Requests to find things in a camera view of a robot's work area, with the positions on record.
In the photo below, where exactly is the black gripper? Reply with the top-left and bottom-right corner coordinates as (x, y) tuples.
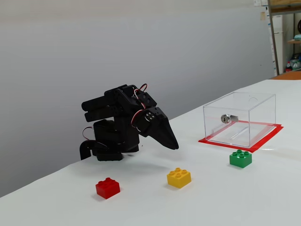
(137, 106), (180, 150)

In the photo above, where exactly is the yellow lego brick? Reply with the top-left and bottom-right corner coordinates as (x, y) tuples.
(166, 167), (192, 189)

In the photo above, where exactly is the transparent plastic box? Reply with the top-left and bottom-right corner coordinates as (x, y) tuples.
(203, 91), (277, 148)

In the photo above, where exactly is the red lego brick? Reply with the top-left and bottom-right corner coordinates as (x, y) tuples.
(95, 177), (121, 200)

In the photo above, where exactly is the green lego brick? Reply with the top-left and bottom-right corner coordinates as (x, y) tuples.
(229, 149), (253, 169)

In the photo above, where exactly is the red tape square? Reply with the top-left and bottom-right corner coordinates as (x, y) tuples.
(198, 120), (284, 153)

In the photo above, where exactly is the black table clamp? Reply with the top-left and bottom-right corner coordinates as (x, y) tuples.
(79, 140), (110, 161)

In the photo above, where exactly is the orange table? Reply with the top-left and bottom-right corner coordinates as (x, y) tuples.
(270, 70), (301, 81)

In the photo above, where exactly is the green plastic bottle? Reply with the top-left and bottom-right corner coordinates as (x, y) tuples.
(291, 53), (301, 71)

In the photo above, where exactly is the white refrigerator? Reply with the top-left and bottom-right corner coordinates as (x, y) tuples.
(268, 14), (286, 71)

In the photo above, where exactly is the wooden shelf beam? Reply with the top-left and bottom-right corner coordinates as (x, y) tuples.
(268, 0), (301, 14)

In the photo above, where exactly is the red white gripper cable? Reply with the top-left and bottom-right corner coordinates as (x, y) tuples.
(131, 83), (148, 129)

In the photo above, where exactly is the red white base cable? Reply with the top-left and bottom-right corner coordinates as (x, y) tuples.
(82, 126), (95, 141)

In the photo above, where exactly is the grey metal shelf post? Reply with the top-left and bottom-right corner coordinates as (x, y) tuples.
(268, 0), (280, 76)

